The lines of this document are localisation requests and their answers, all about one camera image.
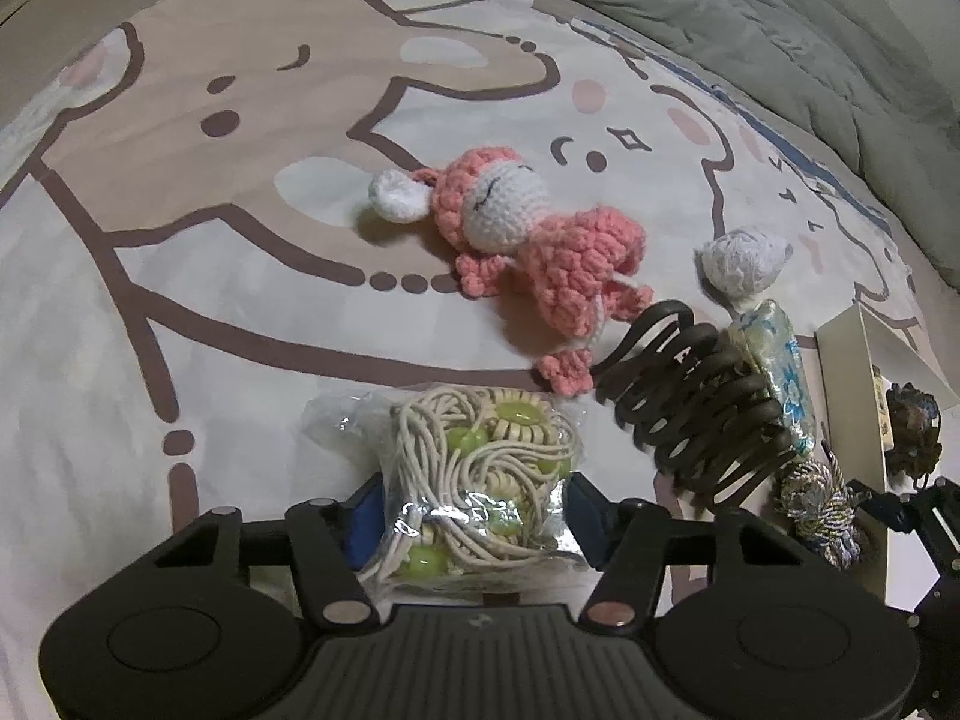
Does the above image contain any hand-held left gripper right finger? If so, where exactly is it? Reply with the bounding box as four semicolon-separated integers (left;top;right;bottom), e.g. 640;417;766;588
562;472;811;627

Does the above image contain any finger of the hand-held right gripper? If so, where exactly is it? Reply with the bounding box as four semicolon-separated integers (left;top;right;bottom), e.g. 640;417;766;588
847;476;923;533
907;476;960;627

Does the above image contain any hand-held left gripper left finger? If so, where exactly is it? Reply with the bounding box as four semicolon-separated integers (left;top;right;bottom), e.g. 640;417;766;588
154;476;387;625

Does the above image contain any braided rope hair tie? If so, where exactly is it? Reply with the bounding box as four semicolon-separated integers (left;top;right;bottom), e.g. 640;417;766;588
776;457;863;567

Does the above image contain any white cardboard box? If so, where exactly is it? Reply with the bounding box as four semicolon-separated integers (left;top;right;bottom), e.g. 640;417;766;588
815;305;960;601

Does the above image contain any brown hair claw clip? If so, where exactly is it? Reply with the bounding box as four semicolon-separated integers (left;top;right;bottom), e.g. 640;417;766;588
592;300;800;518

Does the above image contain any blue floral scrunchie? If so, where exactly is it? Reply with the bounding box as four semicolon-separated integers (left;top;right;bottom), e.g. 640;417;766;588
724;298;820;458

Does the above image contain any pink crochet doll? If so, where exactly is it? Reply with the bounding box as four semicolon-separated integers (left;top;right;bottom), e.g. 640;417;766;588
367;148;653;398

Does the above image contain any small white crochet piece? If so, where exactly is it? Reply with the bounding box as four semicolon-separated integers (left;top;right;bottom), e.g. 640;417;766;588
694;229;794;308

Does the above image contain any dark brown scrunchie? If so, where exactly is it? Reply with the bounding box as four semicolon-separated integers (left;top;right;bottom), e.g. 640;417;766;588
883;382;944;477

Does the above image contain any printed cartoon blanket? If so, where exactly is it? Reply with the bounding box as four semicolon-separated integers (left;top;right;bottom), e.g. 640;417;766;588
0;0;923;720

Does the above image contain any grey quilt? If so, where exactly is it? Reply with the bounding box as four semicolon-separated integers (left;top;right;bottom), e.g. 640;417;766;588
435;0;960;282

